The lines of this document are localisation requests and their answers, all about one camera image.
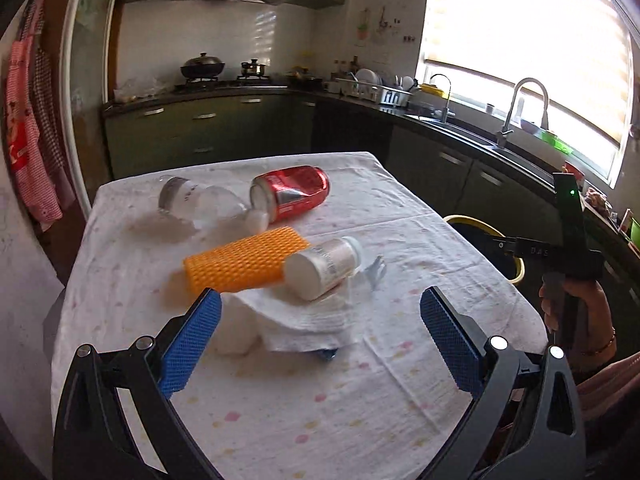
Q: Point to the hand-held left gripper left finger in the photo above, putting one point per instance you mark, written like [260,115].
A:
[192,342]

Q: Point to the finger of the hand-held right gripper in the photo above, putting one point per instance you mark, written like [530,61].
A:
[514,253]
[510,240]

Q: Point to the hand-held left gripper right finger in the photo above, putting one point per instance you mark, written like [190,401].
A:
[450,340]

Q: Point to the yellow rimmed trash bin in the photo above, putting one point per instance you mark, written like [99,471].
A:
[480,240]

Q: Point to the white plastic jar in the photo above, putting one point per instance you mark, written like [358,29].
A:
[310,272]

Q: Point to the clear plastic bottle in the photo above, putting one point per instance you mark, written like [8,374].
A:
[210,205]

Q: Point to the person's right hand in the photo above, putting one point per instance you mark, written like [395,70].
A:
[595,310]

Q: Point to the white crumpled tissue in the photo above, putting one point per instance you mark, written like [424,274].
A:
[235,332]

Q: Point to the red bowl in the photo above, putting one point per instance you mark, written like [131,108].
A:
[575,171]

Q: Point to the green plastic tray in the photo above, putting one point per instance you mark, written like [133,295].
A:
[557,142]

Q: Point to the white paper towel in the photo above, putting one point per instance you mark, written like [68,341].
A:
[300,330]

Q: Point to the large steel faucet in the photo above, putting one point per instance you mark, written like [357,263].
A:
[505,130]

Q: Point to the black kitchen countertop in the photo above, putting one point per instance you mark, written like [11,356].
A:
[450,132]

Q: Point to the floral white tablecloth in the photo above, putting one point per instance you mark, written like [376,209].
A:
[300,410]

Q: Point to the steel double sink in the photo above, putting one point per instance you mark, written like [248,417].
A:
[450,127]

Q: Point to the small steel faucet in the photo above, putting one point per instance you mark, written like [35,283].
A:
[445,105]

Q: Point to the yellow plastic container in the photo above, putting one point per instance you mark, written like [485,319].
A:
[432,90]

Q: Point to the crushed red soda can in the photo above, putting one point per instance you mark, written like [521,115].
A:
[295,190]

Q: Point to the white dish rack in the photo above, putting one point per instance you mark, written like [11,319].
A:
[375,94]

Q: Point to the kitchen window with blind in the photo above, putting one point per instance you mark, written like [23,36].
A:
[525,25]

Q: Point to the green base cabinets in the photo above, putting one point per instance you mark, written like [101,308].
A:
[200,130]

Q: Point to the stack of white plates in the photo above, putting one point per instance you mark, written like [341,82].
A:
[367,77]

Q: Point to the group of condiment bottles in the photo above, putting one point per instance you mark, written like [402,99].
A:
[345,67]

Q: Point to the red printed apron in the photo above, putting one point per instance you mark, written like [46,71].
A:
[25,150]

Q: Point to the clear plastic bag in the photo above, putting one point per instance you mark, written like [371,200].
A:
[137,91]

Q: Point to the dark frying pan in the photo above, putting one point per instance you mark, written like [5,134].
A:
[307,79]

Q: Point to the black gas stove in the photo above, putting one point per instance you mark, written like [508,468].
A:
[222,84]

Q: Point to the black wok with lid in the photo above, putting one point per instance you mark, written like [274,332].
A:
[202,66]

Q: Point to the small steel pot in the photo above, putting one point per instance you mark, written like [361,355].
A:
[253,68]

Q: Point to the wall decoration sticker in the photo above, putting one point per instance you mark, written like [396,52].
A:
[367,25]

